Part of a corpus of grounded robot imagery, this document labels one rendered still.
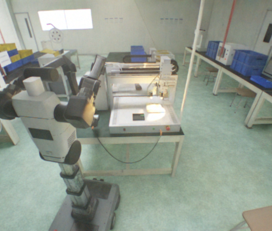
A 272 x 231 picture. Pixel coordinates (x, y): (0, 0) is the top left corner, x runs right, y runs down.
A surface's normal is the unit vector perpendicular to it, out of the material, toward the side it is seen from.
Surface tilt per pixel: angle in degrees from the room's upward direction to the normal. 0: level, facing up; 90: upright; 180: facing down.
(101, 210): 0
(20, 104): 90
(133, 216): 0
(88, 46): 90
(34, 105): 90
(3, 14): 90
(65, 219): 0
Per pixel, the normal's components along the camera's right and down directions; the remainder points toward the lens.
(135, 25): 0.04, 0.56
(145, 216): 0.00, -0.83
